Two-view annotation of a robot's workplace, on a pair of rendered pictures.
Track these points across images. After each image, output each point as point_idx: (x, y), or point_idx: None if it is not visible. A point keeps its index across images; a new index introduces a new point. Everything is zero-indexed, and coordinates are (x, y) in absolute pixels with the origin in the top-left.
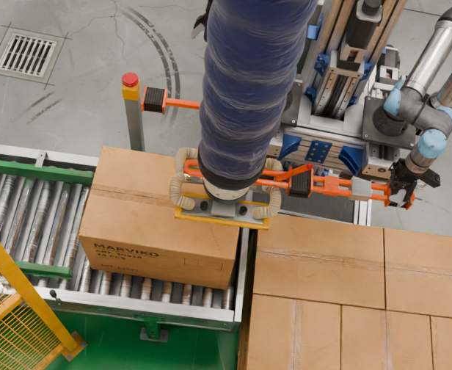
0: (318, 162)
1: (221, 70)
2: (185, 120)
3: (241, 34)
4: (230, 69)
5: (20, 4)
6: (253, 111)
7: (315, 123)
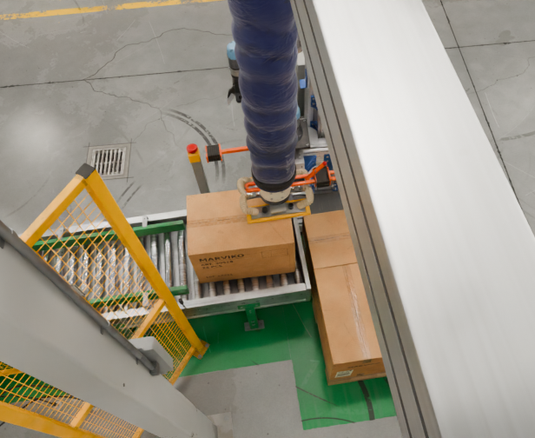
0: (333, 169)
1: (254, 110)
2: (232, 175)
3: (260, 84)
4: (259, 108)
5: (92, 128)
6: (279, 130)
7: (322, 142)
